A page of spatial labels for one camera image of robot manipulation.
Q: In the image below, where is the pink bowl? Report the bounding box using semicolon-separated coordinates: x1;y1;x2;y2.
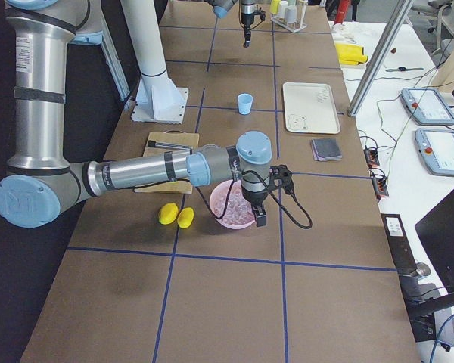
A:
209;181;255;229

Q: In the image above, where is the wooden cutting board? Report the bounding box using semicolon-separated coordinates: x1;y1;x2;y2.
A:
134;131;199;194

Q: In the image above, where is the teach pendant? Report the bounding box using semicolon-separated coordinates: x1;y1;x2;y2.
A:
400;87;454;126
415;129;454;177

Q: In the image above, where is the cream bear tray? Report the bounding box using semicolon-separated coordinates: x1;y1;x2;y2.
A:
282;82;341;135

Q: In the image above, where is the yellow lemon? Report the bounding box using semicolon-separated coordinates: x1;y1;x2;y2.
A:
176;207;194;229
158;203;179;225

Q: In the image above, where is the smart watch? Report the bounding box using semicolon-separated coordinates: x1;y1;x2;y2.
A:
385;66;424;73

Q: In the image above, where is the teach pendant far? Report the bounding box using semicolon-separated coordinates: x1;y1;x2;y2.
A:
400;87;454;126

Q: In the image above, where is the yellow lemon near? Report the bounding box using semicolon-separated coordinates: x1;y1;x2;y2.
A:
176;207;194;229

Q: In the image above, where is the black laptop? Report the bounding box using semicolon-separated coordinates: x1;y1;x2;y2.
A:
415;189;454;292

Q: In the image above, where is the yellow cloth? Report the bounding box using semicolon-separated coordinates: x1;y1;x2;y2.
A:
334;42;368;65

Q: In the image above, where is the yellow lemon far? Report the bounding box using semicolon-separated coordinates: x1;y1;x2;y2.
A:
158;203;179;225

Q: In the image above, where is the white wire cup rack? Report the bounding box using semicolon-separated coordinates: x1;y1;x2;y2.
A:
269;0;308;33

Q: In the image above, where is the aluminium frame post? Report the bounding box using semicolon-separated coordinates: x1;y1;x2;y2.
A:
347;0;413;117

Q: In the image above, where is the light blue cup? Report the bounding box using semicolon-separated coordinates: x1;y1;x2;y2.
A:
237;93;253;115

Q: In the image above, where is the teach pendant near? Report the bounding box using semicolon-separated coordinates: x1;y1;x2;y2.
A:
415;129;454;177

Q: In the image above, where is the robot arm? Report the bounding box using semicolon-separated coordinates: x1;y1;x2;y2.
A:
207;0;266;48
0;1;294;228

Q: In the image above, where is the metal handle tool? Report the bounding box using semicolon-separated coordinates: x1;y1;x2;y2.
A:
147;140;192;150

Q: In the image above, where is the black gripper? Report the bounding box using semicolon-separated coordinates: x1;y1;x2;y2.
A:
240;3;266;48
241;164;295;227

